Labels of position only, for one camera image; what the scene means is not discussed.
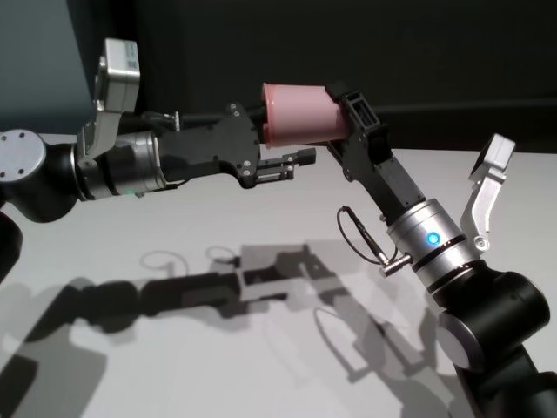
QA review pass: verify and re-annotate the pink plastic cup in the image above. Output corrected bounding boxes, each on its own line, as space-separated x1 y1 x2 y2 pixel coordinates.
259 81 352 148

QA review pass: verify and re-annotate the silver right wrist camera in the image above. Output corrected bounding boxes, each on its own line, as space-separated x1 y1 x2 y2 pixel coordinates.
460 132 518 262

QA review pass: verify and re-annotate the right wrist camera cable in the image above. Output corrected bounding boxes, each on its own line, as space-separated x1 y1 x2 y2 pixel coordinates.
336 205 413 276

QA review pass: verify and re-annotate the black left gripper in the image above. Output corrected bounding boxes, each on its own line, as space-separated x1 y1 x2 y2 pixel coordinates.
156 103 318 189

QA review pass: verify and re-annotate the blue-grey panel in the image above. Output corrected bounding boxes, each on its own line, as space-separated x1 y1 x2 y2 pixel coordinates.
0 0 104 135

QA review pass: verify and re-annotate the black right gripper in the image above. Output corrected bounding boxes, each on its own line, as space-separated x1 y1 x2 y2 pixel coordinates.
325 80 431 228

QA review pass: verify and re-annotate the thin grey partition rail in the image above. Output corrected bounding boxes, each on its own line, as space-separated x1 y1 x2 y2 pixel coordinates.
378 104 557 127

